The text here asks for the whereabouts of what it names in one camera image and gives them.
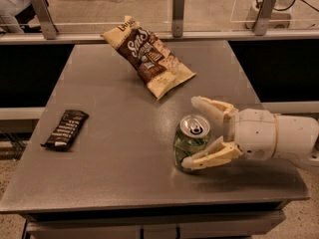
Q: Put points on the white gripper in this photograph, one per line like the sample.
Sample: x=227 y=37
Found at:
x=255 y=132

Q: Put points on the green soda can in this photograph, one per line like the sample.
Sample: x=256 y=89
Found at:
x=192 y=134

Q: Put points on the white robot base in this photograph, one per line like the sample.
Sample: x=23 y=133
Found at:
x=280 y=18

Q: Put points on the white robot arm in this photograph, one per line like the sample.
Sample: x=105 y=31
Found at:
x=297 y=140

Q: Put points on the brown and cream chip bag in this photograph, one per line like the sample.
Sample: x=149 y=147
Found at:
x=156 y=65

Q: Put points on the black snack bar wrapper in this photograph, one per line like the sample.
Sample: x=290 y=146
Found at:
x=68 y=128

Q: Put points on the clear acrylic barrier panel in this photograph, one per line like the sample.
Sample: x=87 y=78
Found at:
x=97 y=16

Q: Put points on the seated person in background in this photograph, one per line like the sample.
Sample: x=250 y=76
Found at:
x=9 y=10

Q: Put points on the grey table frame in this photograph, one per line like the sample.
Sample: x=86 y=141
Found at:
x=175 y=222

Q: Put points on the middle metal bracket post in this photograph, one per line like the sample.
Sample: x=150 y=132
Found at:
x=177 y=18

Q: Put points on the metal bracket post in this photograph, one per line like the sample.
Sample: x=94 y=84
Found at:
x=177 y=18
x=48 y=28
x=260 y=25

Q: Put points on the right metal bracket post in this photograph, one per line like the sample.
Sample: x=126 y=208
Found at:
x=260 y=25

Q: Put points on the left metal bracket post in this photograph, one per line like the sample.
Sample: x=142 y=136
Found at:
x=48 y=28

